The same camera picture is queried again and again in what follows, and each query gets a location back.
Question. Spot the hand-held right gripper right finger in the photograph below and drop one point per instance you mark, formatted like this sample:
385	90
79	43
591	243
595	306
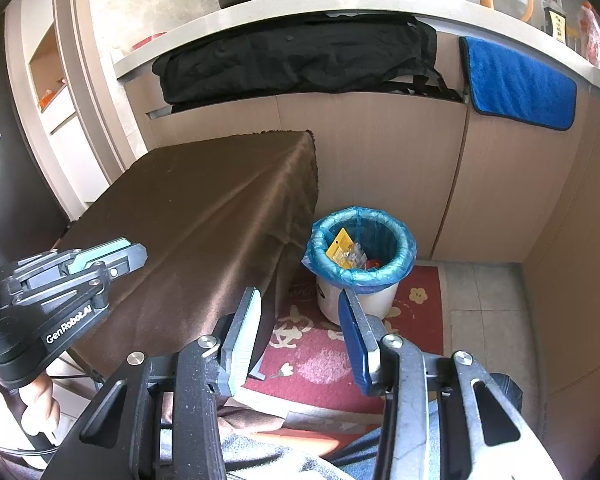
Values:
352	345

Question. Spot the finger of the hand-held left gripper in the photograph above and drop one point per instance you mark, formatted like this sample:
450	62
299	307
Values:
100	251
125	260

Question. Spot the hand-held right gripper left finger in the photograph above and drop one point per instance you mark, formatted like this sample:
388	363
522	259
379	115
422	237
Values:
245	340

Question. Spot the white bin with blue liner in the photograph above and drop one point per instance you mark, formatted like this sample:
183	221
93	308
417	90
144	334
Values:
360	305

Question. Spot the red snack wrapper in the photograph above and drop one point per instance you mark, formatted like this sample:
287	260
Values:
372	263

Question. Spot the clear packet with yellow bits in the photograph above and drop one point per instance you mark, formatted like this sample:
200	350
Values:
352	256

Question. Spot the person's left hand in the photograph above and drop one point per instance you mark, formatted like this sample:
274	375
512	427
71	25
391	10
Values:
40	405

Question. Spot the red flowered floor mat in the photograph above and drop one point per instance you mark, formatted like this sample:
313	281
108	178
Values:
320	360

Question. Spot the brown tablecloth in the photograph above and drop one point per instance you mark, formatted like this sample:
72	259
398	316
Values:
205	210

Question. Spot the white shelf unit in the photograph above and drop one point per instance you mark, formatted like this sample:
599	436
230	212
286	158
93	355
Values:
95	135

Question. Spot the person's grey blue clothing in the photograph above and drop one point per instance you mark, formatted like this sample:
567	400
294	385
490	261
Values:
260	460

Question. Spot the beige kitchen cabinet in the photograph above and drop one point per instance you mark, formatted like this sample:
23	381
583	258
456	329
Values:
380	170

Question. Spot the red lid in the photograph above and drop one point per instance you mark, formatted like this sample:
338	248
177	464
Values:
147	40

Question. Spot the black cloth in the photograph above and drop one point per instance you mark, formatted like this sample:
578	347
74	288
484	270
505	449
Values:
290	60

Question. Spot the blue towel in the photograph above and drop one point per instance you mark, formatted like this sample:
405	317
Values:
520	85

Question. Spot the dark labelled box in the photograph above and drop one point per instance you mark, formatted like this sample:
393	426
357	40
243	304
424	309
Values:
553	20

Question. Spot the red white bag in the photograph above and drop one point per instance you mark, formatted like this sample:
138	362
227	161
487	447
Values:
592	35

